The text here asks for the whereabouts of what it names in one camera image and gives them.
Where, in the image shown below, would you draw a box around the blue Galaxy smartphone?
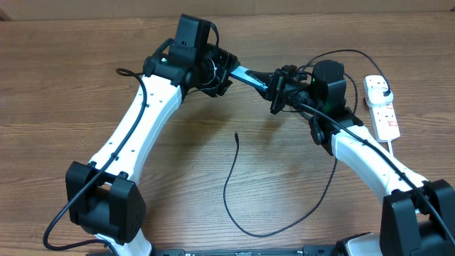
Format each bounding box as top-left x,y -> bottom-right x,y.
230,65 -> 270,98

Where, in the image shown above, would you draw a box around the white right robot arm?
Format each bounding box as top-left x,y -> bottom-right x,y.
233,60 -> 454,255

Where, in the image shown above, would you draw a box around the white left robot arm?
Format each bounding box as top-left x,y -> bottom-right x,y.
65,14 -> 239,255

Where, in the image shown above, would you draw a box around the white charger plug adapter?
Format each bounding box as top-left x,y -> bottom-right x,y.
365,87 -> 394,107

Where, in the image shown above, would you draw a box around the white power strip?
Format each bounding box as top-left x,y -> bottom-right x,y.
363,75 -> 400,142

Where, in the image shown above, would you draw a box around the black charger cable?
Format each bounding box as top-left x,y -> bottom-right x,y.
223,48 -> 393,238

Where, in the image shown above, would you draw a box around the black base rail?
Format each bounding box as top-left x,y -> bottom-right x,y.
85,244 -> 342,256

